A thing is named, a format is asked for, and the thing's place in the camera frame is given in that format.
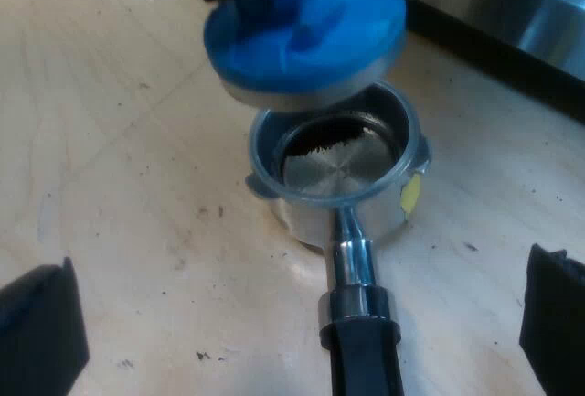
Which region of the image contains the steel espresso machine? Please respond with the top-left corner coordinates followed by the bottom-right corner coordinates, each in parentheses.
top-left (391, 0), bottom-right (585, 123)

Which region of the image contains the bright blue tamper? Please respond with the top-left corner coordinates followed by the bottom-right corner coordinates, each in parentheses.
top-left (203, 0), bottom-right (408, 109)

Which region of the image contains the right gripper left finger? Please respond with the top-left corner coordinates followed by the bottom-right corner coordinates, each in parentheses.
top-left (0, 256), bottom-right (90, 396)

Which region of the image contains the filter holder with red-ended handle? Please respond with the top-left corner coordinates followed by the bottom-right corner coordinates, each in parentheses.
top-left (245, 80), bottom-right (433, 396)

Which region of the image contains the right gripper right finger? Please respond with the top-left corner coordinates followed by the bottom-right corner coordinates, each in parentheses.
top-left (519, 243), bottom-right (585, 396)

